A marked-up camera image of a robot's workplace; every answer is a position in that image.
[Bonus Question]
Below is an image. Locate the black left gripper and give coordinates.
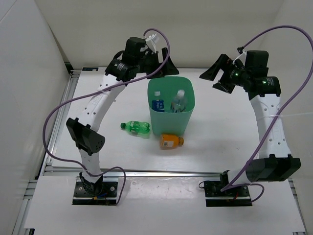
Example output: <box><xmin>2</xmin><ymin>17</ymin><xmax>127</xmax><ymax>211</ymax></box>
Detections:
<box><xmin>134</xmin><ymin>47</ymin><xmax>178</xmax><ymax>79</ymax></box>

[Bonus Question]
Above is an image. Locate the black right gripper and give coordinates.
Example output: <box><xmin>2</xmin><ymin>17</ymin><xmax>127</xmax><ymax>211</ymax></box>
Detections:
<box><xmin>199</xmin><ymin>54</ymin><xmax>250</xmax><ymax>94</ymax></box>

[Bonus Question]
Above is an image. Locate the blue label clear bottle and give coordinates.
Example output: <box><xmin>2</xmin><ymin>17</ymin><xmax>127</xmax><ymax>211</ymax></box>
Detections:
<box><xmin>152</xmin><ymin>91</ymin><xmax>165</xmax><ymax>112</ymax></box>

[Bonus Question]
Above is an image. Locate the white orange label clear bottle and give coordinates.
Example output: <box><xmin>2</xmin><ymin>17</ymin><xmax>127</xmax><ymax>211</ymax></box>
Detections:
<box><xmin>170</xmin><ymin>90</ymin><xmax>187</xmax><ymax>113</ymax></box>

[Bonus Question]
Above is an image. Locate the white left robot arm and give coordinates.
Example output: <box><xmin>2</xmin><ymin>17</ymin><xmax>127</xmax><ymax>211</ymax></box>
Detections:
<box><xmin>66</xmin><ymin>34</ymin><xmax>179</xmax><ymax>196</ymax></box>

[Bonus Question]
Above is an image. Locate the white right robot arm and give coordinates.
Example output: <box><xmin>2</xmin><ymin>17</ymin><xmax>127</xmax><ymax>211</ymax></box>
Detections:
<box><xmin>200</xmin><ymin>50</ymin><xmax>301</xmax><ymax>196</ymax></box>

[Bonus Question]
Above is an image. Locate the green plastic bin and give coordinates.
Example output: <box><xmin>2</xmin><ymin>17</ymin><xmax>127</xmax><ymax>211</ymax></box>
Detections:
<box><xmin>147</xmin><ymin>76</ymin><xmax>195</xmax><ymax>136</ymax></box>

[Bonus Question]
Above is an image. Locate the green soda bottle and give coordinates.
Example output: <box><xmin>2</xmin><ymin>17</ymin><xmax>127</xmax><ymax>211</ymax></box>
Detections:
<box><xmin>120</xmin><ymin>120</ymin><xmax>150</xmax><ymax>138</ymax></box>

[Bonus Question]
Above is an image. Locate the orange juice bottle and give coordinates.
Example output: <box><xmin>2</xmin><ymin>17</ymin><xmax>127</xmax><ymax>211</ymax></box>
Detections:
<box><xmin>160</xmin><ymin>134</ymin><xmax>184</xmax><ymax>149</ymax></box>

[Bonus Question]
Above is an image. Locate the blue white label sticker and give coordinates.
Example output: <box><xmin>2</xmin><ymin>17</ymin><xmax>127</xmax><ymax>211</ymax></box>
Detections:
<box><xmin>82</xmin><ymin>67</ymin><xmax>99</xmax><ymax>71</ymax></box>

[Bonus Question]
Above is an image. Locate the aluminium table edge rail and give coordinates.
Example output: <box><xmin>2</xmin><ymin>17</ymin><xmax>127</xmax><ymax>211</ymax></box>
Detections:
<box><xmin>42</xmin><ymin>166</ymin><xmax>220</xmax><ymax>177</ymax></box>

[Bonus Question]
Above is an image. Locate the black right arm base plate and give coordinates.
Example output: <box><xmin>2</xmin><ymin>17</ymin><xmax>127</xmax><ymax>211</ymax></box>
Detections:
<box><xmin>198</xmin><ymin>180</ymin><xmax>252</xmax><ymax>207</ymax></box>

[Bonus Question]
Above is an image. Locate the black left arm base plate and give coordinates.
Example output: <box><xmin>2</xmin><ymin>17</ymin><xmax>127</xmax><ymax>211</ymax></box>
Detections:
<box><xmin>72</xmin><ymin>177</ymin><xmax>118</xmax><ymax>206</ymax></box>

